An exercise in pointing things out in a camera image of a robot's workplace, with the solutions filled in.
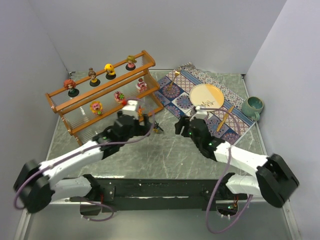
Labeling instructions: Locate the orange dragon toy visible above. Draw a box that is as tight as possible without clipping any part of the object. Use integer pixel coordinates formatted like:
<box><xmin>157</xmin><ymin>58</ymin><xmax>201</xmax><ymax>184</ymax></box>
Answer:
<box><xmin>137</xmin><ymin>106</ymin><xmax>145</xmax><ymax>118</ymax></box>

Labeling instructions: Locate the black dragon toy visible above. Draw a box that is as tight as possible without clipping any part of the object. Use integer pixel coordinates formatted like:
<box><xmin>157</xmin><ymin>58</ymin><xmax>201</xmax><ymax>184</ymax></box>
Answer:
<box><xmin>153</xmin><ymin>121</ymin><xmax>164</xmax><ymax>134</ymax></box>

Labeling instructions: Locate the pink bear donut toy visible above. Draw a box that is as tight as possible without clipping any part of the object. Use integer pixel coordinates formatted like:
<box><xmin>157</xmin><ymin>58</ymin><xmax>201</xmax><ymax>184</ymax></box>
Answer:
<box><xmin>114</xmin><ymin>91</ymin><xmax>125</xmax><ymax>103</ymax></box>

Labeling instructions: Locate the pink bear sunflower toy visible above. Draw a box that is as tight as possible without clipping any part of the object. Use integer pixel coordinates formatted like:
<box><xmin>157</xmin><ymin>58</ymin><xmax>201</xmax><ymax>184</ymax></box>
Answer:
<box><xmin>89</xmin><ymin>101</ymin><xmax>103</xmax><ymax>116</ymax></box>

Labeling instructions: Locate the pink bear cake toy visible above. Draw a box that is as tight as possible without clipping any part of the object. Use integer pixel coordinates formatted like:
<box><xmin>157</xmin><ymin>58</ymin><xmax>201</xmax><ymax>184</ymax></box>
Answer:
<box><xmin>135</xmin><ymin>78</ymin><xmax>148</xmax><ymax>93</ymax></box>

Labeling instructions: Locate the brown hair yellow figurine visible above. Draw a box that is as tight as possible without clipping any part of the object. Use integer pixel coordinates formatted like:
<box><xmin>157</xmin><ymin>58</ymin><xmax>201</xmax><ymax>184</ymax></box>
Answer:
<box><xmin>88</xmin><ymin>67</ymin><xmax>101</xmax><ymax>87</ymax></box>

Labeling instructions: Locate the blonde pink dress figurine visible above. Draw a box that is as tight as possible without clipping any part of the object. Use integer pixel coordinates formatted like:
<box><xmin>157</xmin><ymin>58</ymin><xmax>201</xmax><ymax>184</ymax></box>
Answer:
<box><xmin>125</xmin><ymin>55</ymin><xmax>137</xmax><ymax>71</ymax></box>

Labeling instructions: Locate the red hair green figurine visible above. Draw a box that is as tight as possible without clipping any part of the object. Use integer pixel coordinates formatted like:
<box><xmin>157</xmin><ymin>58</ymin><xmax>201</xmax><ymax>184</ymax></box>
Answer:
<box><xmin>63</xmin><ymin>79</ymin><xmax>80</xmax><ymax>98</ymax></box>

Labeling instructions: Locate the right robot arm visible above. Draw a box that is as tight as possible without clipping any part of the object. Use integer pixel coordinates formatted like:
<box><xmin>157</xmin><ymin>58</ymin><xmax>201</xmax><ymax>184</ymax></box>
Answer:
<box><xmin>174</xmin><ymin>116</ymin><xmax>300</xmax><ymax>208</ymax></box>

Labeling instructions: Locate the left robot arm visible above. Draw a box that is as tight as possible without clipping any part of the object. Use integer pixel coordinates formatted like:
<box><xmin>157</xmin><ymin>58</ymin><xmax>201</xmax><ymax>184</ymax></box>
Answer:
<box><xmin>13</xmin><ymin>111</ymin><xmax>154</xmax><ymax>214</ymax></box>

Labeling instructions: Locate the orange wooden acrylic shelf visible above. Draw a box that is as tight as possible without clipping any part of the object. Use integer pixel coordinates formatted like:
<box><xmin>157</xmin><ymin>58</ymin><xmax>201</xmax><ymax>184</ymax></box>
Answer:
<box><xmin>45</xmin><ymin>50</ymin><xmax>164</xmax><ymax>146</ymax></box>

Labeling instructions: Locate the cream and orange plate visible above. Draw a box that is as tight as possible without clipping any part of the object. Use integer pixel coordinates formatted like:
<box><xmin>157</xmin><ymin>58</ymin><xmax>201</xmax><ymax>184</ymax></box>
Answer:
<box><xmin>189</xmin><ymin>83</ymin><xmax>225</xmax><ymax>109</ymax></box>

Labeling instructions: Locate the patterned blue placemat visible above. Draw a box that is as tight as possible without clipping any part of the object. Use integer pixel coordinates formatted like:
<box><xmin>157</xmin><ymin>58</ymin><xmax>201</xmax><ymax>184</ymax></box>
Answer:
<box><xmin>155</xmin><ymin>63</ymin><xmax>255</xmax><ymax>145</ymax></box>

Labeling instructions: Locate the gold fork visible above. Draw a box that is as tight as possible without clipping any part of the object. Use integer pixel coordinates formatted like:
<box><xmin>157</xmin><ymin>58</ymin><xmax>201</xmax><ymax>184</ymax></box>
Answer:
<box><xmin>167</xmin><ymin>66</ymin><xmax>181</xmax><ymax>91</ymax></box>

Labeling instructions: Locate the teal ceramic mug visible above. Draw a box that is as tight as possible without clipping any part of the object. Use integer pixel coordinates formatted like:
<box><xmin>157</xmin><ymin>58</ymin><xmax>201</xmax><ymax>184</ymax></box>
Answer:
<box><xmin>241</xmin><ymin>96</ymin><xmax>264</xmax><ymax>121</ymax></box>

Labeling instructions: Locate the black base beam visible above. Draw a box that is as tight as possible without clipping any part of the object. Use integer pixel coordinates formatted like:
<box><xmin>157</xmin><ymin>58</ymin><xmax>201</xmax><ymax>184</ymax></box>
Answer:
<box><xmin>49</xmin><ymin>174</ymin><xmax>236</xmax><ymax>217</ymax></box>

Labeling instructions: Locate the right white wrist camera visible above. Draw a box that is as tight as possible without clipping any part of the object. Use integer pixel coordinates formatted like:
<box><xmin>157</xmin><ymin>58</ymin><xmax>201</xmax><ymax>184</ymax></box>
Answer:
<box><xmin>192</xmin><ymin>105</ymin><xmax>208</xmax><ymax>120</ymax></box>

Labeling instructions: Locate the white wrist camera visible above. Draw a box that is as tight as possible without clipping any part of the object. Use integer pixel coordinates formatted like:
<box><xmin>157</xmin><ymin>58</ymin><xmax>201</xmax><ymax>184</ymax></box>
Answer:
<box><xmin>121</xmin><ymin>100</ymin><xmax>140</xmax><ymax>119</ymax></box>
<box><xmin>192</xmin><ymin>105</ymin><xmax>208</xmax><ymax>120</ymax></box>

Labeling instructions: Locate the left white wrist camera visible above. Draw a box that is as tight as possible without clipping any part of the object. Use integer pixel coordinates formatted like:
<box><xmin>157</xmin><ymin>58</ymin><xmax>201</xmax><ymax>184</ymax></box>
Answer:
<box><xmin>121</xmin><ymin>100</ymin><xmax>140</xmax><ymax>119</ymax></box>

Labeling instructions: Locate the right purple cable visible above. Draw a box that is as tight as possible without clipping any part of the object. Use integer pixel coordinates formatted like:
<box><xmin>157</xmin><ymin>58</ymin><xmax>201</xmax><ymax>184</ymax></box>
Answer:
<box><xmin>206</xmin><ymin>107</ymin><xmax>252</xmax><ymax>235</ymax></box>

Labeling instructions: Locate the purple cable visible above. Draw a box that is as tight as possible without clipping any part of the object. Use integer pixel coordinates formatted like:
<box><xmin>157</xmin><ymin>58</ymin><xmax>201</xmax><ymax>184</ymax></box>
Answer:
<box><xmin>13</xmin><ymin>97</ymin><xmax>156</xmax><ymax>222</ymax></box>
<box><xmin>206</xmin><ymin>107</ymin><xmax>252</xmax><ymax>235</ymax></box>

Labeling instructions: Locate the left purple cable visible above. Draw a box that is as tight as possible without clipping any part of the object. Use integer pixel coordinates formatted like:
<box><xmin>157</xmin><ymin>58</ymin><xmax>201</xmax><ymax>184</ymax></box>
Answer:
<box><xmin>13</xmin><ymin>97</ymin><xmax>156</xmax><ymax>222</ymax></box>

